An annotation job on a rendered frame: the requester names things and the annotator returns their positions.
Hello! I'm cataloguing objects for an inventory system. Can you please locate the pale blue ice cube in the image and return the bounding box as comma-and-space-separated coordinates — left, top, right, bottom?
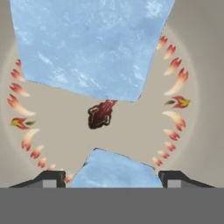
9, 0, 176, 102
69, 147, 164, 189

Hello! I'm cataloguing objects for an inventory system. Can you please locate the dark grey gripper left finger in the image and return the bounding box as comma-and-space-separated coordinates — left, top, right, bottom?
8, 170, 67, 189

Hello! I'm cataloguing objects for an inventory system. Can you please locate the beige bowl with red petals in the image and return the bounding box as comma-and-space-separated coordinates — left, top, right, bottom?
0, 0, 224, 189

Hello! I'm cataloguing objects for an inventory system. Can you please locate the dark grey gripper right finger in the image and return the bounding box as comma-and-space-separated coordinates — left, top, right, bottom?
157, 170, 216, 189

